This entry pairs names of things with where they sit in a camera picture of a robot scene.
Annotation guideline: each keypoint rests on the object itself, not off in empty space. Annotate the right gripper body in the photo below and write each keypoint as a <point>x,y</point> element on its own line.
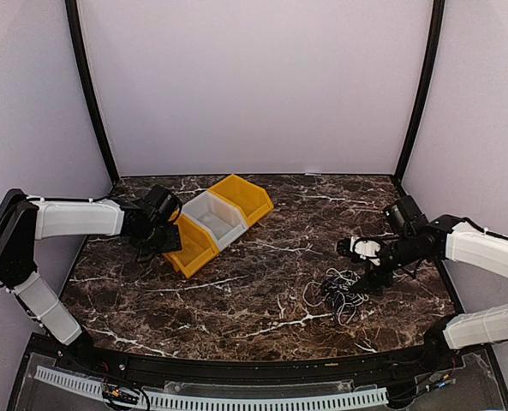
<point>373,274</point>

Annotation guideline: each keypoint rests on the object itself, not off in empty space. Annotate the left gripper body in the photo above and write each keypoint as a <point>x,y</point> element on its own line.
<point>157,241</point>

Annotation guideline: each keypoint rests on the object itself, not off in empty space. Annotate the yellow bin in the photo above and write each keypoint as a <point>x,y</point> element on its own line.
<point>198,248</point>
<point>252,201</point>

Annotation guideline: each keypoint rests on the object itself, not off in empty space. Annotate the white bin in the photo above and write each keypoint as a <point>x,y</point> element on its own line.
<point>223,221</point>

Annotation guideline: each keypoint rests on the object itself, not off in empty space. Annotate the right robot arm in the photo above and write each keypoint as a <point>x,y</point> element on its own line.
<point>415,239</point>

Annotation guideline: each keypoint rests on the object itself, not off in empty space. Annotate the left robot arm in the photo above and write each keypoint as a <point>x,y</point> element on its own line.
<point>149,223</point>

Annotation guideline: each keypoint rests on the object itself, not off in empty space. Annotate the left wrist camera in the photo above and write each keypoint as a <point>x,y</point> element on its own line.
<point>163,206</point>

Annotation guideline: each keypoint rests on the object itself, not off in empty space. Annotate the black front rail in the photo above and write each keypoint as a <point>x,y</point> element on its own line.
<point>388,367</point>

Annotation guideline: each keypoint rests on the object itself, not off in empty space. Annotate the white slotted cable duct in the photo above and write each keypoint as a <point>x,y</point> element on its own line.
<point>206,397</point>

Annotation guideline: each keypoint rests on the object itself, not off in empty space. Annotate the left black frame post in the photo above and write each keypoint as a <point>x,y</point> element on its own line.
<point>80,52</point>

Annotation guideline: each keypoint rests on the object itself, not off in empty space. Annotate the black frame post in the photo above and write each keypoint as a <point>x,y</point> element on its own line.
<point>80,52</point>
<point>424,83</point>

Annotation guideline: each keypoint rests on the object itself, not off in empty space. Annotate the right black frame post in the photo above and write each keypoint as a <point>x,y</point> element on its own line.
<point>424,83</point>

